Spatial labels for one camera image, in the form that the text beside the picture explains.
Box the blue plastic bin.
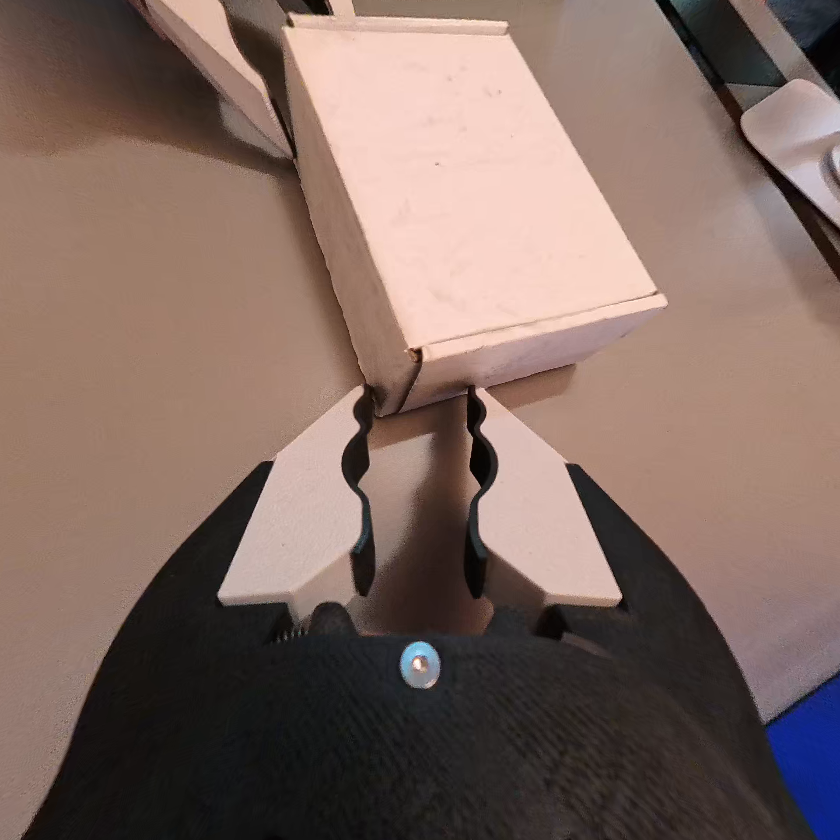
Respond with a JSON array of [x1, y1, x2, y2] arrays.
[[764, 676, 840, 840]]

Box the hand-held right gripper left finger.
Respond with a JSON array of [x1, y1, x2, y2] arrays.
[[217, 385, 375, 626]]

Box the white stand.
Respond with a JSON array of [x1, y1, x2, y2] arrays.
[[740, 79, 840, 229]]

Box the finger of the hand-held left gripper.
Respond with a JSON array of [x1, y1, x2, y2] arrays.
[[130, 0, 298, 160]]

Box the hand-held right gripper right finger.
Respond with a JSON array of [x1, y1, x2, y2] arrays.
[[463, 386, 624, 609]]

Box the white cardboard mailer box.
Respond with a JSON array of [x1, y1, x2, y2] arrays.
[[281, 14, 669, 418]]

